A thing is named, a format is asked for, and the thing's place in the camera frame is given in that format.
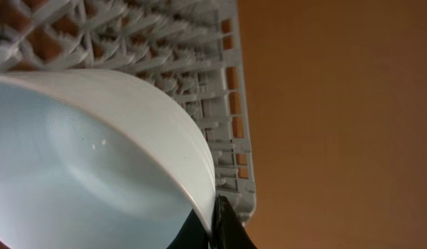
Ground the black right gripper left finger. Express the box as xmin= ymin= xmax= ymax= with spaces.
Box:
xmin=167 ymin=210 xmax=209 ymax=249

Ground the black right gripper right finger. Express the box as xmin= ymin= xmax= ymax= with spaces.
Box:
xmin=213 ymin=196 xmax=256 ymax=249

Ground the light blue rice bowl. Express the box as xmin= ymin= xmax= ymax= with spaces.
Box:
xmin=0 ymin=69 xmax=216 ymax=248

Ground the grey dishwasher rack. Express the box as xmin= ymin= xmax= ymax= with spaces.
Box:
xmin=0 ymin=0 xmax=256 ymax=223

